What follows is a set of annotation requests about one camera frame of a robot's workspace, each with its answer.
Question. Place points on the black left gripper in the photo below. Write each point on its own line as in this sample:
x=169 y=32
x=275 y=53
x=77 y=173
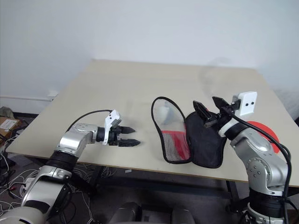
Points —
x=114 y=137

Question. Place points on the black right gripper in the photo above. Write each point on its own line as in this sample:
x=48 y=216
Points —
x=224 y=116

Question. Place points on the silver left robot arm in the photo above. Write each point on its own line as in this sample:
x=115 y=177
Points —
x=72 y=138

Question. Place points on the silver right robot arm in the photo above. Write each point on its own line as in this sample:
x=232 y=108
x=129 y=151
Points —
x=257 y=145

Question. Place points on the black mesh pouch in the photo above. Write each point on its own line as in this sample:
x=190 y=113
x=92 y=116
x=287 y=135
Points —
x=205 y=144

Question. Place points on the white object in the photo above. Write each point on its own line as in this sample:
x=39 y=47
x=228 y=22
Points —
x=162 y=112

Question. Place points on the red round disc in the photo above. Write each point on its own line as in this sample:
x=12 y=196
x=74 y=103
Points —
x=262 y=125

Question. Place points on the dark rounded shape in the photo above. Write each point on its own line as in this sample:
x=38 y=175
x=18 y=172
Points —
x=127 y=213

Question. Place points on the brown cardboard box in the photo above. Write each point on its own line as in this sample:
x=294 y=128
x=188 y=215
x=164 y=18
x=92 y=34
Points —
x=8 y=124

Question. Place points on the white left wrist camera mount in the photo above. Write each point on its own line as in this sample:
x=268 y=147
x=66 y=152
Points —
x=109 y=121

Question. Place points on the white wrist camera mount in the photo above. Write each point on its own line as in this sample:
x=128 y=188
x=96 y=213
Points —
x=247 y=102
x=109 y=121

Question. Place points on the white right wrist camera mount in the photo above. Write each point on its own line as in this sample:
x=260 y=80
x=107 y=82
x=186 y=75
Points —
x=247 y=102

